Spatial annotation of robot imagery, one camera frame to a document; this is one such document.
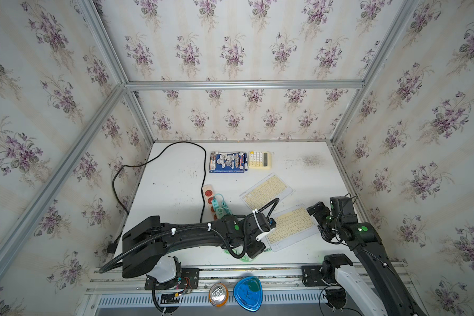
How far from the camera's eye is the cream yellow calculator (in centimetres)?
109

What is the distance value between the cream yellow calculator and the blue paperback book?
0.04 metres

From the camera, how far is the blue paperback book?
3.49 feet

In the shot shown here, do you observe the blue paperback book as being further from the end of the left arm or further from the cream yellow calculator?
the end of the left arm

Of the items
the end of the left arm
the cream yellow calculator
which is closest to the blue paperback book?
the cream yellow calculator
